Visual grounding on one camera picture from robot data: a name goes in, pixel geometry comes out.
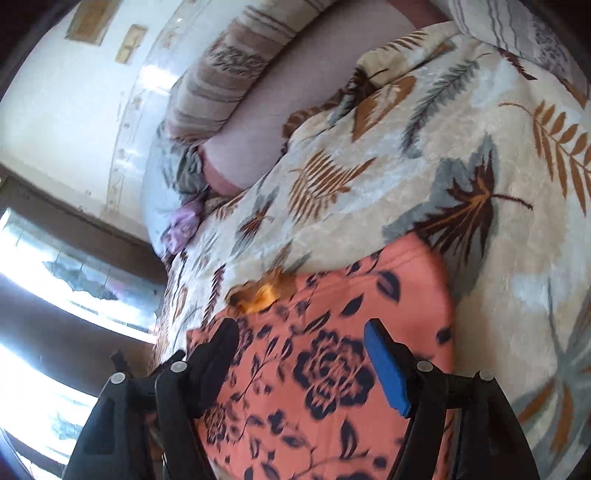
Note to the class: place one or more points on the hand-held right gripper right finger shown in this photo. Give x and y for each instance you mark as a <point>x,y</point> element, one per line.
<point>385,369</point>

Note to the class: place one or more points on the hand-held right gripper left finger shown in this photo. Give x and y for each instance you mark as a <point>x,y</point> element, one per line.
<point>217,350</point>

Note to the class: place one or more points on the orange floral garment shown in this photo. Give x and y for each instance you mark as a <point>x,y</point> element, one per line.
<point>332,369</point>

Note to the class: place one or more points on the purple floral cloth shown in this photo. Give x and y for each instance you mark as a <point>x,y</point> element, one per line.
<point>182,226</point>

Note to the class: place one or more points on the window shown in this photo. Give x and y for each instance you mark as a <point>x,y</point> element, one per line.
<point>69,277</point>

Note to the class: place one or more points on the grey-blue cloth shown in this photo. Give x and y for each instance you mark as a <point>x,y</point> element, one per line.
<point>161,184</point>

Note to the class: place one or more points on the cream leaf-print blanket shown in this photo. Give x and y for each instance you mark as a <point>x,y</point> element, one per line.
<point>415,161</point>

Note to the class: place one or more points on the striped bolster pillow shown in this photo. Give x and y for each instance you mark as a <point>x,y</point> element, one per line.
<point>221,92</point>

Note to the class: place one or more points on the pink bed sheet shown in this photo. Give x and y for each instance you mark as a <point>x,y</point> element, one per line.
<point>286,92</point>

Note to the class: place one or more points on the grey striped pillow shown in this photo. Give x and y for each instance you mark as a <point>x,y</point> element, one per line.
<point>521,32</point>

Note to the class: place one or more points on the small tan wall picture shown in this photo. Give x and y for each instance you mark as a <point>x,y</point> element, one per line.
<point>130,44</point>

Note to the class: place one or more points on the large tan wall picture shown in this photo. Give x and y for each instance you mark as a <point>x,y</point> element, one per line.
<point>92,21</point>

